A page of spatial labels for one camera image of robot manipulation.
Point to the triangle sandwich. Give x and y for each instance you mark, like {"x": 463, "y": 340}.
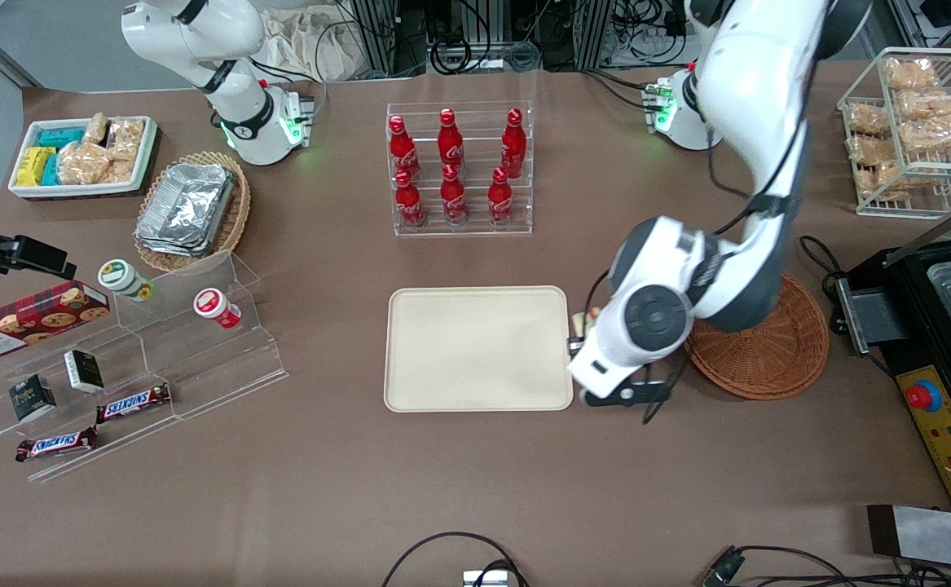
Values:
{"x": 585, "y": 324}

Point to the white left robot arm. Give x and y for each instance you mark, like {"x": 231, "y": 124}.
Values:
{"x": 760, "y": 81}

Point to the beige plastic tray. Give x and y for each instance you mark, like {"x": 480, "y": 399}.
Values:
{"x": 475, "y": 350}

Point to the round brown wicker basket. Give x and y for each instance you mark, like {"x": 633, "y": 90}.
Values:
{"x": 768, "y": 359}

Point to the oval tan wicker basket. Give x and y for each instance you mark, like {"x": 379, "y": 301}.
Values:
{"x": 236, "y": 220}

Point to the red tartan cookie box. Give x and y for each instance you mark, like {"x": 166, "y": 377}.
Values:
{"x": 35, "y": 322}

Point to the white rectangular snack bin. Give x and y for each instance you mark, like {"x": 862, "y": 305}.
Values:
{"x": 76, "y": 190}

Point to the teal snack packet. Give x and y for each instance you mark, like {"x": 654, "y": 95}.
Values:
{"x": 59, "y": 137}
{"x": 50, "y": 171}

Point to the green lidded cup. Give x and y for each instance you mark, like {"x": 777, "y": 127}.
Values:
{"x": 121, "y": 277}

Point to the yellow snack packet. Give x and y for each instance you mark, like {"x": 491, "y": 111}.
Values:
{"x": 33, "y": 165}

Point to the clear bagged rice cracker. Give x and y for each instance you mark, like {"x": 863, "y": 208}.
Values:
{"x": 126, "y": 139}
{"x": 122, "y": 171}
{"x": 82, "y": 163}
{"x": 96, "y": 129}

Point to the small black box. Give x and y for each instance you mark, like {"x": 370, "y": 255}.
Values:
{"x": 32, "y": 398}
{"x": 84, "y": 371}

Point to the clear acrylic bottle rack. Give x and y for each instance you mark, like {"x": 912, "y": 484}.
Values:
{"x": 475, "y": 229}

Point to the stacked aluminium foil containers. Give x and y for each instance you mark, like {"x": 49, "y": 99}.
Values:
{"x": 186, "y": 208}

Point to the red cola bottle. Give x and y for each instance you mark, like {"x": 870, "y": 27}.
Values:
{"x": 402, "y": 151}
{"x": 453, "y": 200}
{"x": 451, "y": 143}
{"x": 513, "y": 147}
{"x": 408, "y": 204}
{"x": 499, "y": 200}

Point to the brown Snickers bar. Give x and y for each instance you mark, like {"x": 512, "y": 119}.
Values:
{"x": 55, "y": 444}
{"x": 133, "y": 403}

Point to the red lidded cup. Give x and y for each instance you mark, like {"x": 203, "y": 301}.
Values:
{"x": 213, "y": 306}

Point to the clear acrylic stepped display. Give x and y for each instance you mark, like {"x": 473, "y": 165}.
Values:
{"x": 198, "y": 367}

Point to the black tabletop machine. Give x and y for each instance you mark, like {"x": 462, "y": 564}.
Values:
{"x": 874, "y": 318}

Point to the beige cloth bag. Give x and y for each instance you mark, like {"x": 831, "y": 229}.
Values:
{"x": 304, "y": 45}

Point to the bagged fried bread packet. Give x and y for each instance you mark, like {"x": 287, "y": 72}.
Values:
{"x": 868, "y": 119}
{"x": 911, "y": 73}
{"x": 927, "y": 104}
{"x": 931, "y": 134}
{"x": 882, "y": 181}
{"x": 870, "y": 151}

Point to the yellow control panel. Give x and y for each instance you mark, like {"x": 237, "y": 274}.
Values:
{"x": 948, "y": 440}

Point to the grey sheet with black edge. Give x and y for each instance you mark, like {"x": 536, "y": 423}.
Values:
{"x": 939, "y": 538}

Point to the aluminium frame post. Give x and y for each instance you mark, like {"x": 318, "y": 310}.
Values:
{"x": 595, "y": 33}
{"x": 377, "y": 37}

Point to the aluminium frame rack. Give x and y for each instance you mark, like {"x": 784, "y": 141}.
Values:
{"x": 931, "y": 16}

